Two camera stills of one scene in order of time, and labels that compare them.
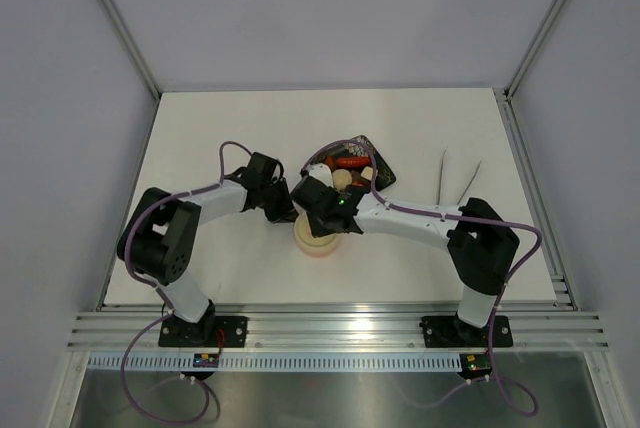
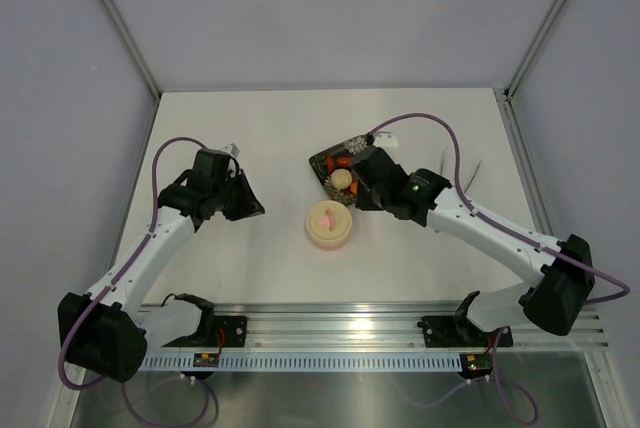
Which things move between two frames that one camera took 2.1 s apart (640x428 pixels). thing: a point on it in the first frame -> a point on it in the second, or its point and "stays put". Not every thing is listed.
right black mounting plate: x=456 y=332 stays put
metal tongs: x=440 y=179 stays put
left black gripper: x=287 y=211 -> x=249 y=206
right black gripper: x=317 y=229 -> x=362 y=201
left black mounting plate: x=208 y=332 stays put
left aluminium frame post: x=119 y=22 stays put
